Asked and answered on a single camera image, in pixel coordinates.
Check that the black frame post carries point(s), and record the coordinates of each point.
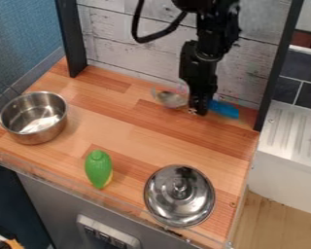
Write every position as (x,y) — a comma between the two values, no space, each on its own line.
(277,64)
(71,35)

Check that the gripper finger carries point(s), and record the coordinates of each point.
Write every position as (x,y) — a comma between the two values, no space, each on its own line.
(200,105)

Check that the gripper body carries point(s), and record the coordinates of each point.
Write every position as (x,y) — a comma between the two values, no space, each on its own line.
(202,76)

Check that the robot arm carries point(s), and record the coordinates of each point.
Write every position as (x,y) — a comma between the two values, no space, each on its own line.
(216,22)

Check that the green toy lime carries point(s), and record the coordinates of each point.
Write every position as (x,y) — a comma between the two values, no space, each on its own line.
(98,168)

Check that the silver pot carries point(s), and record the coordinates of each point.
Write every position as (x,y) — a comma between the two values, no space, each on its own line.
(32,117)

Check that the white toy kitchen unit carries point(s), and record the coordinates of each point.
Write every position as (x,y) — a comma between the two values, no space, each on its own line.
(292,136)

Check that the silver lid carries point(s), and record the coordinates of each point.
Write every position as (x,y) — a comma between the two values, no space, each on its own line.
(179,195)

